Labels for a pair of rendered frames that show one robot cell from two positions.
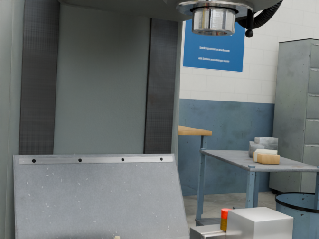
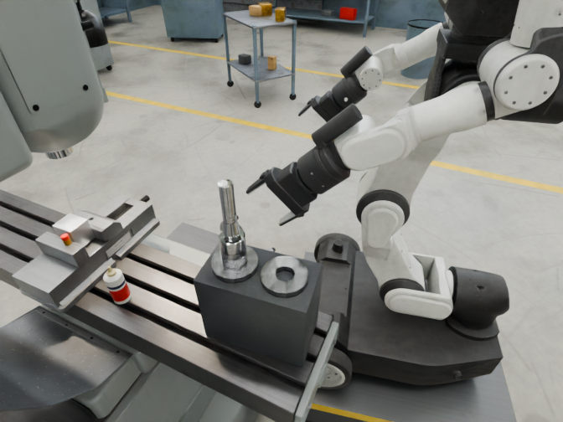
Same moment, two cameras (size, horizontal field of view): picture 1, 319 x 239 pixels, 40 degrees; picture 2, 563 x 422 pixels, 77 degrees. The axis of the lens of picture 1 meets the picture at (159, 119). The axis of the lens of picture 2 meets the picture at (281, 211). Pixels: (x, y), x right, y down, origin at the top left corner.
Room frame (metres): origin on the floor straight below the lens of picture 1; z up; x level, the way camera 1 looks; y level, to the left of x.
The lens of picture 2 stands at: (0.54, 0.69, 1.63)
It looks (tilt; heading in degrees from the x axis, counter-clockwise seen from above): 39 degrees down; 231
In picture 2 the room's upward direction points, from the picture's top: straight up
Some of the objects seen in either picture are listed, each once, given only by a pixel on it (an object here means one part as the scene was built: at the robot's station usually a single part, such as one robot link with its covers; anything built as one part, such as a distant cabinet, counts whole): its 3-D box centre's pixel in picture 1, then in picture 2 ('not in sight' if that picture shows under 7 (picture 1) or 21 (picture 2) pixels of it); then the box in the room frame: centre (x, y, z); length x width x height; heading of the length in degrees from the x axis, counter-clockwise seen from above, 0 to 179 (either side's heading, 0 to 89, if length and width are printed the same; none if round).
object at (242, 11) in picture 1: (214, 7); not in sight; (0.49, -0.05, 1.31); 0.09 x 0.09 x 0.01
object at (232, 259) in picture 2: not in sight; (233, 249); (0.31, 0.27, 1.16); 0.05 x 0.05 x 0.06
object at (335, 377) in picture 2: not in sight; (321, 367); (0.07, 0.32, 0.50); 0.20 x 0.05 x 0.20; 129
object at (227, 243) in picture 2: not in sight; (232, 237); (0.31, 0.27, 1.19); 0.05 x 0.05 x 0.01
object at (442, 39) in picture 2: not in sight; (500, 79); (-0.32, 0.38, 1.37); 0.28 x 0.13 x 0.18; 129
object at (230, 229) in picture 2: not in sight; (229, 210); (0.31, 0.27, 1.25); 0.03 x 0.03 x 0.11
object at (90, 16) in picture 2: not in sight; (85, 27); (0.35, -0.18, 1.46); 0.07 x 0.07 x 0.06
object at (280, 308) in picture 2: not in sight; (260, 300); (0.29, 0.32, 1.03); 0.22 x 0.12 x 0.20; 122
